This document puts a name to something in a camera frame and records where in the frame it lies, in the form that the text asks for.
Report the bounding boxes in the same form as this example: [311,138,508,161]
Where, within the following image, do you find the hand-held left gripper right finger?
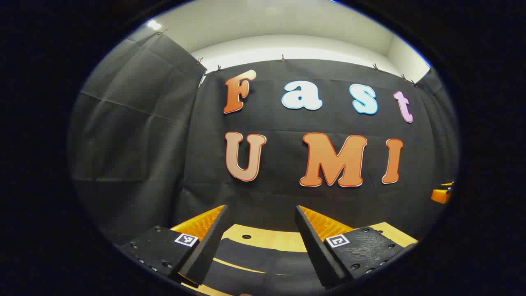
[295,205,419,289]

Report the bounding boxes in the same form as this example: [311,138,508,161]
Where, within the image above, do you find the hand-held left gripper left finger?
[119,204,229,287]

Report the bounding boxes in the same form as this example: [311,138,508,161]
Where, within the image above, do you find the row of small cloth clips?
[156,28,418,88]

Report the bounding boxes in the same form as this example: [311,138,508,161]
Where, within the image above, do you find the dark grey jeans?
[203,238,329,295]

